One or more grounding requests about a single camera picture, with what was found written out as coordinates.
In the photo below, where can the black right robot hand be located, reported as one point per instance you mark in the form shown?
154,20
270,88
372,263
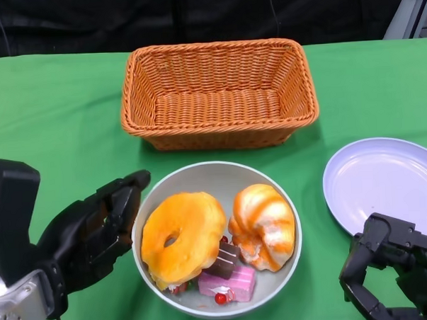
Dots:
408,243

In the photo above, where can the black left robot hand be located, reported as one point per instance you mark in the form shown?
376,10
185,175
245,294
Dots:
85,236

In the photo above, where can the pale grey-green bowl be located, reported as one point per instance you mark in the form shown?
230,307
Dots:
207,181

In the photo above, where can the orange white swirl bun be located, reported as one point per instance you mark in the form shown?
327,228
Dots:
262,218

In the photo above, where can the lavender plate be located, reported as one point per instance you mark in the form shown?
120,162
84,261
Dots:
377,181

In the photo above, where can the brown chocolate cake slice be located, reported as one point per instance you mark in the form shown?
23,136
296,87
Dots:
223,264

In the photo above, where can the magenta pink cake slice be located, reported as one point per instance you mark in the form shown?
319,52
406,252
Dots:
236,281

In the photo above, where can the orange wicker basket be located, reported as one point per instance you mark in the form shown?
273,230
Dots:
218,106

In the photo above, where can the green tablecloth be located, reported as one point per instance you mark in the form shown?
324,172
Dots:
56,121

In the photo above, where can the black backdrop cloth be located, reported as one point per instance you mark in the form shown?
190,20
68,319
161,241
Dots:
122,22

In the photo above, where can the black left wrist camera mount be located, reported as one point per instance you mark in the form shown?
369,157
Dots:
10,211

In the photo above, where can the aluminium frame post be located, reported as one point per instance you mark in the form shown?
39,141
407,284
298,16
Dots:
419,9

